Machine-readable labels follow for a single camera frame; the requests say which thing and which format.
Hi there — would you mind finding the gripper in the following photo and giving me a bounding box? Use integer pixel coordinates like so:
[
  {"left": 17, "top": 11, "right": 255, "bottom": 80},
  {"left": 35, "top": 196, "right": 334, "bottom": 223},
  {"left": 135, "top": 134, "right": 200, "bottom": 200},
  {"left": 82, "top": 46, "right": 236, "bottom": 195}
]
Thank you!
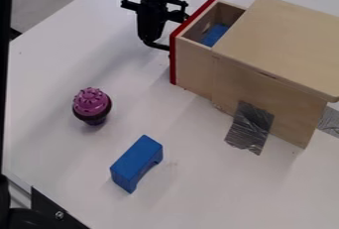
[{"left": 120, "top": 0, "right": 192, "bottom": 44}]

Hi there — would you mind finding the drawer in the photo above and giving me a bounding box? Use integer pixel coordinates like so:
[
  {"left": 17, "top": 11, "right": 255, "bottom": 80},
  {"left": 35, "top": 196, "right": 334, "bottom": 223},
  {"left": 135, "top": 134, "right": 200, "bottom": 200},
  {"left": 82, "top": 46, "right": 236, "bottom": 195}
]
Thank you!
[{"left": 141, "top": 0, "right": 250, "bottom": 102}]

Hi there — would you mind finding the small blue block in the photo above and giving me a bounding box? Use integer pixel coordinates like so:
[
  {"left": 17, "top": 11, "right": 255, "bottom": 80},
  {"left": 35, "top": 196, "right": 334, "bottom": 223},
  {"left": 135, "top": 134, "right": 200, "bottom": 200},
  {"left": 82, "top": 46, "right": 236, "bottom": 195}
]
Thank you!
[{"left": 198, "top": 23, "right": 232, "bottom": 49}]

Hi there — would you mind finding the purple toy cupcake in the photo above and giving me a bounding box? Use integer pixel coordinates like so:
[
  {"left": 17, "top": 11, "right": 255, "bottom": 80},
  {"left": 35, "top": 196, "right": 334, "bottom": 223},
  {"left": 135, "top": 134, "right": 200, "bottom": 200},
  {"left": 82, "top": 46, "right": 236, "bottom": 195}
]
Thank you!
[{"left": 71, "top": 86, "right": 114, "bottom": 127}]

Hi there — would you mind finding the cabinet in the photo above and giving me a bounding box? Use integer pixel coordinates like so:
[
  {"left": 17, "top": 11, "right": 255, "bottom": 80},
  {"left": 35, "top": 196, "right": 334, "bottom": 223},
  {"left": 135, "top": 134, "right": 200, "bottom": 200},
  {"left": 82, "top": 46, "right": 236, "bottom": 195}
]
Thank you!
[{"left": 209, "top": 0, "right": 339, "bottom": 150}]

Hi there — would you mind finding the blue arch block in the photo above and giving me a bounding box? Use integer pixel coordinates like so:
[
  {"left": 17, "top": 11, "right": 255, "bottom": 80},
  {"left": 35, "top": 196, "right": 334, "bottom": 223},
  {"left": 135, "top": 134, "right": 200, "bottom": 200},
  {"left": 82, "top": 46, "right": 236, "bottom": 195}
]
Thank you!
[{"left": 108, "top": 134, "right": 166, "bottom": 194}]

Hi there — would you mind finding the grey tape piece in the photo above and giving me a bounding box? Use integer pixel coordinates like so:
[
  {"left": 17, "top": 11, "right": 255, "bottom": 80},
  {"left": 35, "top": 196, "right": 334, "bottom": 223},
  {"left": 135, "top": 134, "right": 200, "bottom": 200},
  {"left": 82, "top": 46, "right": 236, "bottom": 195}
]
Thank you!
[
  {"left": 314, "top": 105, "right": 339, "bottom": 131},
  {"left": 222, "top": 100, "right": 276, "bottom": 157}
]

